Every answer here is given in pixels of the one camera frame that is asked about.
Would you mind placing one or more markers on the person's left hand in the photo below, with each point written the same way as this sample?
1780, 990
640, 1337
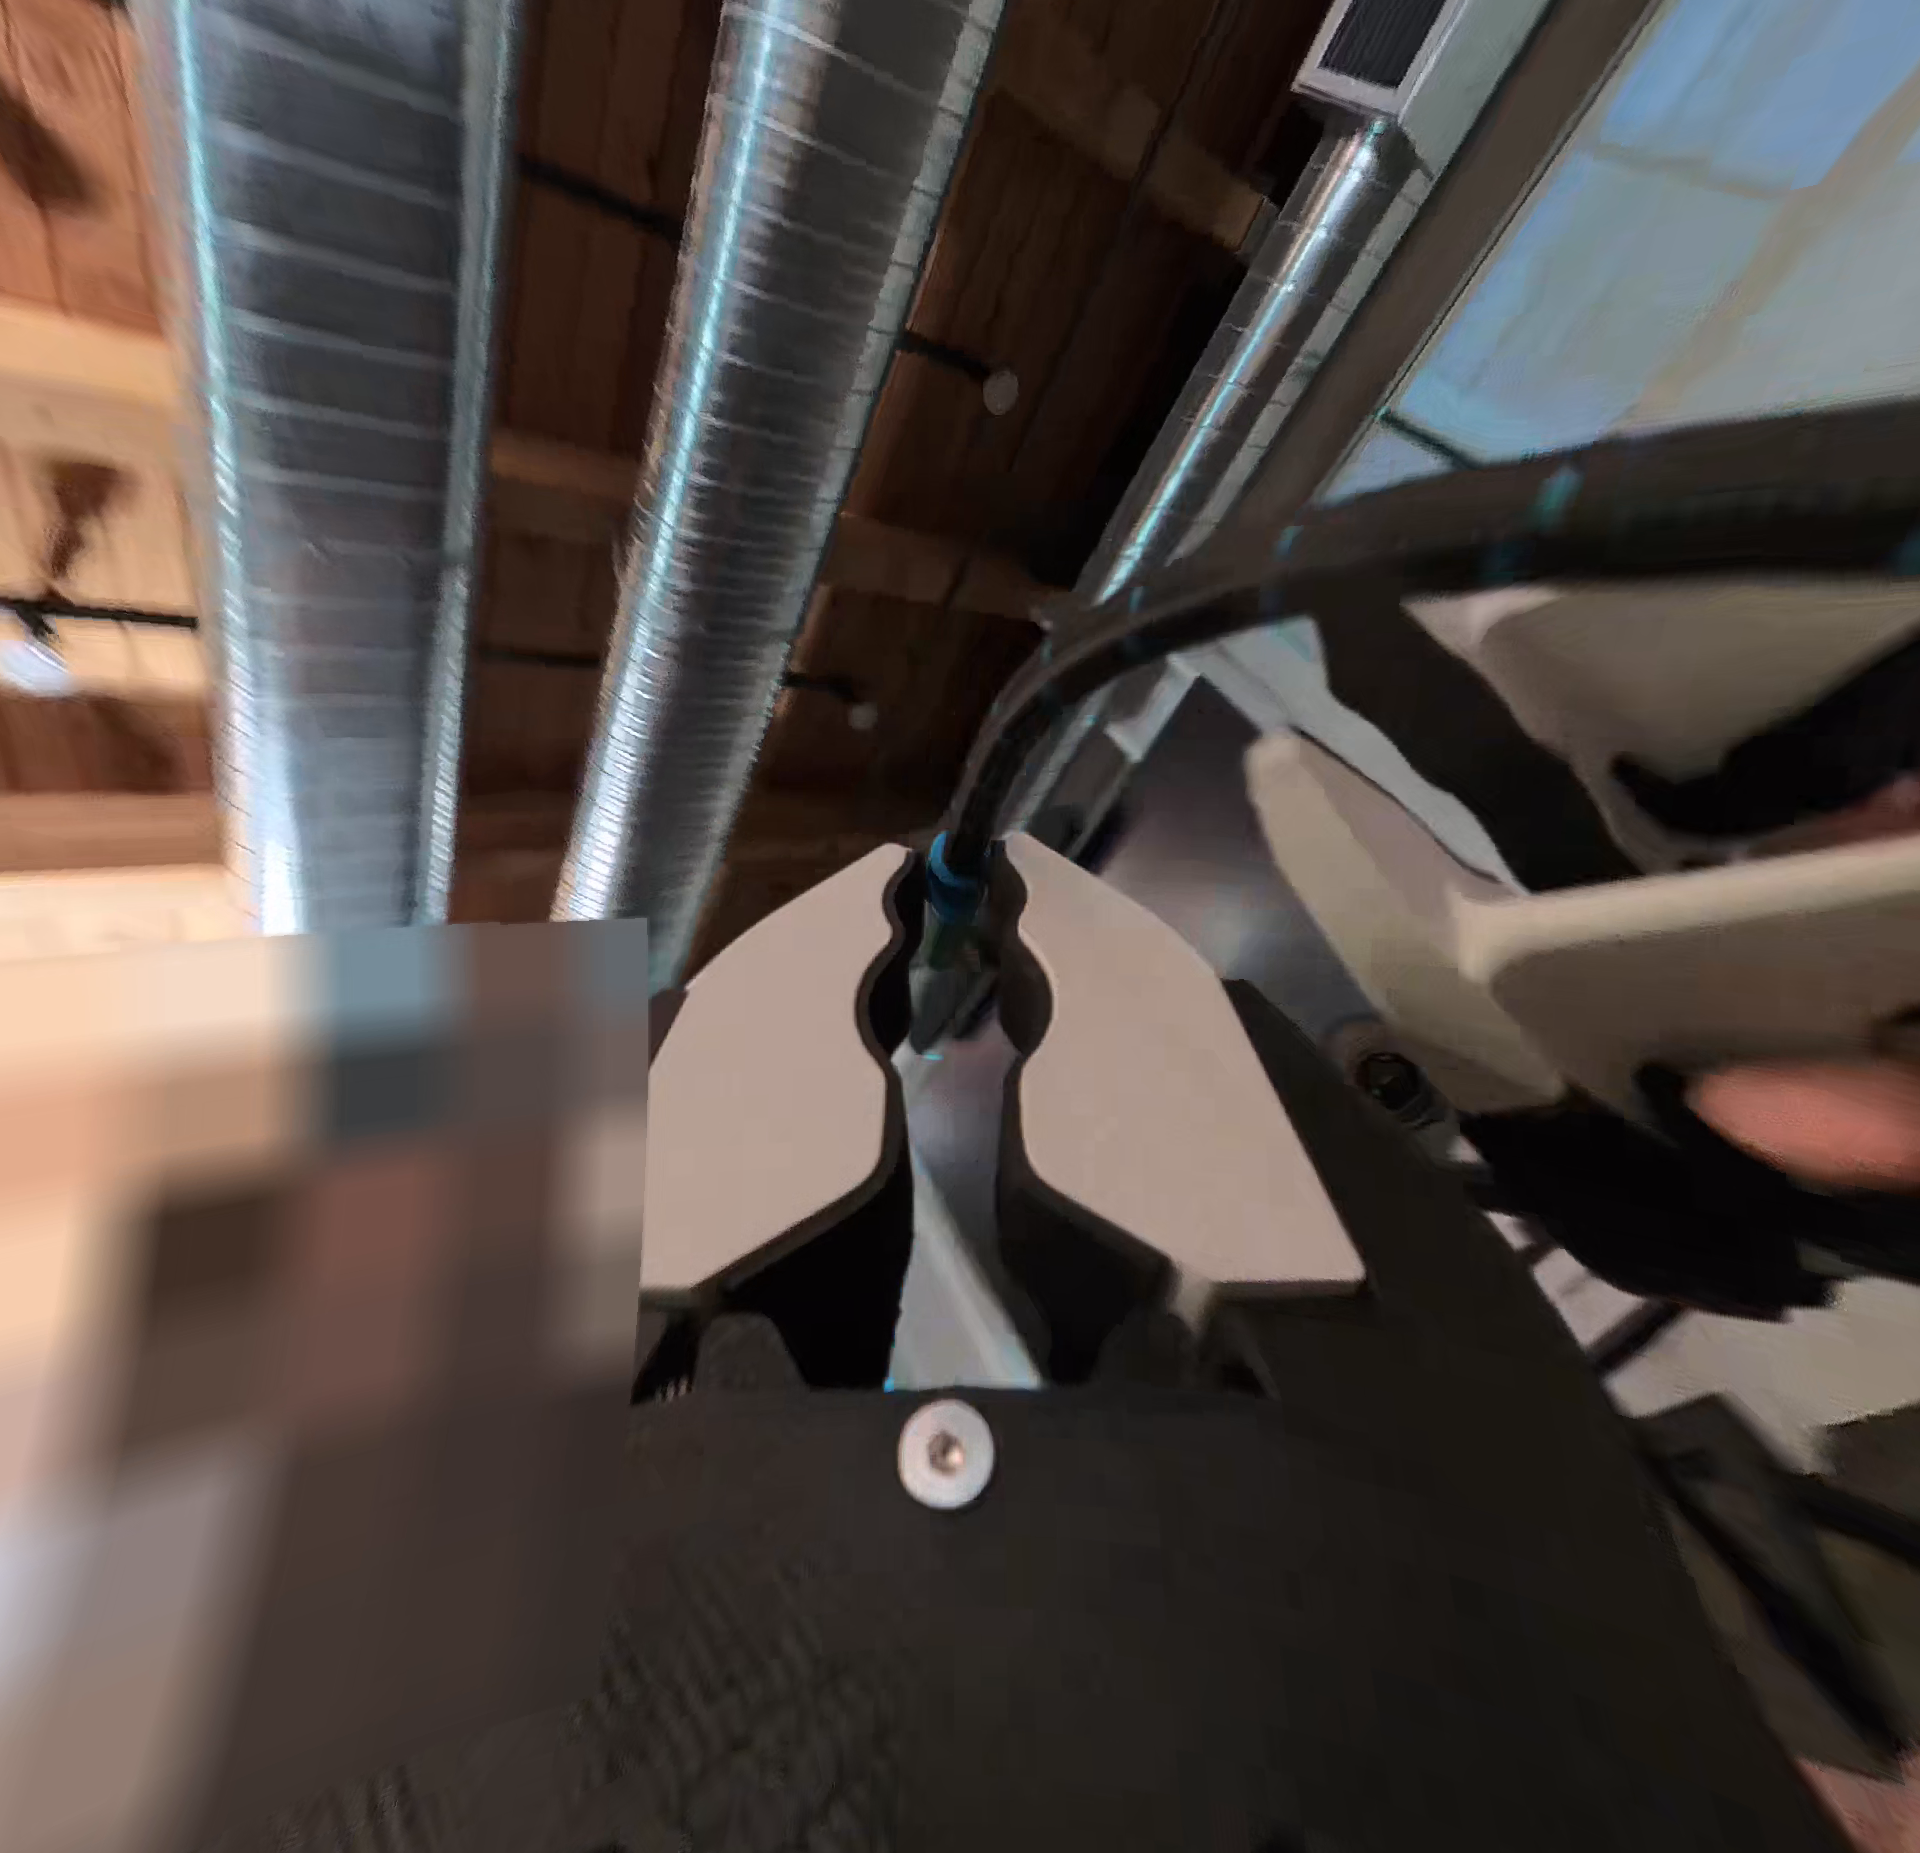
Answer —
1816, 1127

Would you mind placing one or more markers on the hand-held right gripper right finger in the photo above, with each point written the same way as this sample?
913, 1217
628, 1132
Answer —
1187, 1120

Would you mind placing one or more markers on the large office window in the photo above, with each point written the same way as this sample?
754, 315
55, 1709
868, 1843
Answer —
1695, 203

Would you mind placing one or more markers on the silver ventilation duct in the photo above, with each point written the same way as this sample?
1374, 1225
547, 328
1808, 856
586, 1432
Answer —
1275, 352

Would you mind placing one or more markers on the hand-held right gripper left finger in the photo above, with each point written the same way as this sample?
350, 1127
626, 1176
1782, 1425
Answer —
764, 1105

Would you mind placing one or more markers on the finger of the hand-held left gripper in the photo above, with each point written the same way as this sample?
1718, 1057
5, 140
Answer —
1382, 893

